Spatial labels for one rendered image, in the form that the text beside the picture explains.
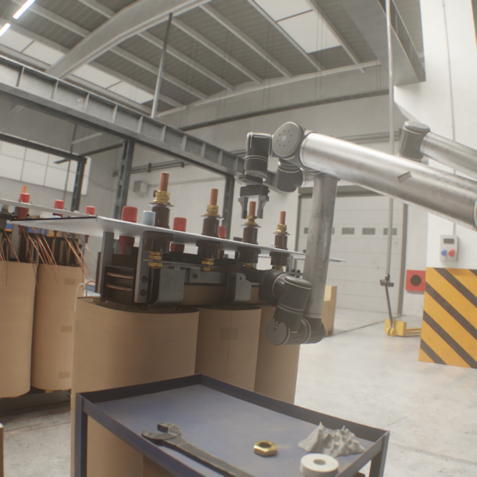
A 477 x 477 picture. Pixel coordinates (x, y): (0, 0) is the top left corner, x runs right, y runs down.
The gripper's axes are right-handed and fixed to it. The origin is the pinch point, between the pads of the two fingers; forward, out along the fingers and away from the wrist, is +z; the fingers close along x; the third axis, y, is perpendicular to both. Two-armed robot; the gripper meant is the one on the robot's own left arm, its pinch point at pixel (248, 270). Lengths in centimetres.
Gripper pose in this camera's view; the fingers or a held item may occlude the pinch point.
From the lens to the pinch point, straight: 173.9
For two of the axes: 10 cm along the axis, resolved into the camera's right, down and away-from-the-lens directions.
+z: -5.2, -1.8, 8.3
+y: 2.0, -9.8, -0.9
